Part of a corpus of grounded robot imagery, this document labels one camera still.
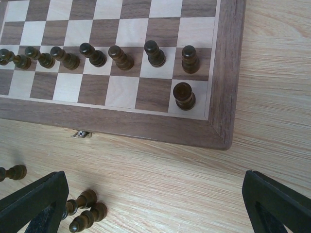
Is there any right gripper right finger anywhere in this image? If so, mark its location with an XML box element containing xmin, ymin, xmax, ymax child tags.
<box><xmin>242</xmin><ymin>170</ymin><xmax>311</xmax><ymax>233</ymax></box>

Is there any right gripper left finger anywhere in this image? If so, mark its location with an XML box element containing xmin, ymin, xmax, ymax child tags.
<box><xmin>0</xmin><ymin>171</ymin><xmax>69</xmax><ymax>233</ymax></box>

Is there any dark piece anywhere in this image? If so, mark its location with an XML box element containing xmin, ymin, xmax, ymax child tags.
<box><xmin>173</xmin><ymin>82</ymin><xmax>196</xmax><ymax>111</ymax></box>
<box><xmin>0</xmin><ymin>165</ymin><xmax>27</xmax><ymax>182</ymax></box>
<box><xmin>0</xmin><ymin>49</ymin><xmax>32</xmax><ymax>70</ymax></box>

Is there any dark pawn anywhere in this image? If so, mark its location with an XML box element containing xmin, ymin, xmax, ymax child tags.
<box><xmin>182</xmin><ymin>45</ymin><xmax>200</xmax><ymax>74</ymax></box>
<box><xmin>108</xmin><ymin>45</ymin><xmax>134</xmax><ymax>71</ymax></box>
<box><xmin>50</xmin><ymin>46</ymin><xmax>80</xmax><ymax>70</ymax></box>
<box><xmin>144</xmin><ymin>40</ymin><xmax>166</xmax><ymax>67</ymax></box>
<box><xmin>25</xmin><ymin>46</ymin><xmax>55</xmax><ymax>69</ymax></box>
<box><xmin>79</xmin><ymin>43</ymin><xmax>106</xmax><ymax>67</ymax></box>

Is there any dark piece one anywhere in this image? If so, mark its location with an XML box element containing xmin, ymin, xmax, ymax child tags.
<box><xmin>61</xmin><ymin>189</ymin><xmax>97</xmax><ymax>220</ymax></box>
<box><xmin>0</xmin><ymin>58</ymin><xmax>9</xmax><ymax>66</ymax></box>

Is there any metal board latch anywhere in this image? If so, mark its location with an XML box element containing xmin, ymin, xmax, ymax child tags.
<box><xmin>72</xmin><ymin>131</ymin><xmax>92</xmax><ymax>138</ymax></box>

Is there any wooden chess board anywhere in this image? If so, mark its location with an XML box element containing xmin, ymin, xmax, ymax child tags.
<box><xmin>0</xmin><ymin>0</ymin><xmax>246</xmax><ymax>150</ymax></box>

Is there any dark piece centre two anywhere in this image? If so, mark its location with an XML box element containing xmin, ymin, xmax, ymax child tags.
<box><xmin>69</xmin><ymin>202</ymin><xmax>107</xmax><ymax>233</ymax></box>

